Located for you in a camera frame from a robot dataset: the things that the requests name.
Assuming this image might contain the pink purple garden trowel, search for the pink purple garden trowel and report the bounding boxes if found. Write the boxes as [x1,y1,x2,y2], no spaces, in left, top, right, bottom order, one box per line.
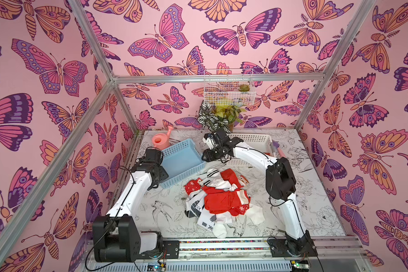
[272,140,286,158]

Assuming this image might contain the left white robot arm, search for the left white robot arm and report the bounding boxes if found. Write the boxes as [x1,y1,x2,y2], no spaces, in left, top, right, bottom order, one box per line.
[92,147,168,263]

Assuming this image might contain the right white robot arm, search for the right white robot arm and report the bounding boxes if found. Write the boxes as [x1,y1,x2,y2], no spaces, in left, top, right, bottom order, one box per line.
[202,129,318,257]

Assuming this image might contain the plain white sock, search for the plain white sock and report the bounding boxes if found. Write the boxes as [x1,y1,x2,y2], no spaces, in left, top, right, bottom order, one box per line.
[212,205,265,239]

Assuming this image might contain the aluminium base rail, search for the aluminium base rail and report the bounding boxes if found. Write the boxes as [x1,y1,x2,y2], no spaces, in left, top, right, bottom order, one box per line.
[77,236,374,272]

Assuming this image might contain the white plastic basket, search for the white plastic basket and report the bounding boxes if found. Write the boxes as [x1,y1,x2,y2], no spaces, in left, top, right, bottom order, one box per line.
[227,133,275,167]

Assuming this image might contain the potted green leafy plant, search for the potted green leafy plant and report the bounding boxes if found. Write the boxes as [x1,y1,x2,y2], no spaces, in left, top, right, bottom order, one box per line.
[197,102,246,133]

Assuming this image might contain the small succulent in basket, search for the small succulent in basket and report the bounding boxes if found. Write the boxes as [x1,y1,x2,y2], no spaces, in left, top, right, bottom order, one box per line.
[238,84,250,92]

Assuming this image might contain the plain red sock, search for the plain red sock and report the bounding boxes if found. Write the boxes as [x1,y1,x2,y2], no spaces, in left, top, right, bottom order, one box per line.
[202,169,250,216]

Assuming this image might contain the pink watering can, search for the pink watering can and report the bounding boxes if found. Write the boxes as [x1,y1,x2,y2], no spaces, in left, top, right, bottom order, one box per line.
[152,126,174,150]

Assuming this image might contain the light blue plastic basket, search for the light blue plastic basket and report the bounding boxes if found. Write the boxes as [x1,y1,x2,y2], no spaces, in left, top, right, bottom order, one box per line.
[160,138,206,189]

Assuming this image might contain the white wire wall basket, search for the white wire wall basket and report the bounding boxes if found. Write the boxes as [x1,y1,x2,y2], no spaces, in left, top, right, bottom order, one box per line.
[202,73,256,107]

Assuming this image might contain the red snowflake sock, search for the red snowflake sock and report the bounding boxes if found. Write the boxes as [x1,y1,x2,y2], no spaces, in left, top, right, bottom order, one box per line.
[184,178,202,196]

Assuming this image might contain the white sock chevron pattern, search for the white sock chevron pattern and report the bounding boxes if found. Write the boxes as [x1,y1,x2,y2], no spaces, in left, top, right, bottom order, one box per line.
[185,190,216,231]

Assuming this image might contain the white sock black stripes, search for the white sock black stripes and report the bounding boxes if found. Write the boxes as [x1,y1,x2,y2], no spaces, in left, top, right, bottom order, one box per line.
[201,168,221,186]

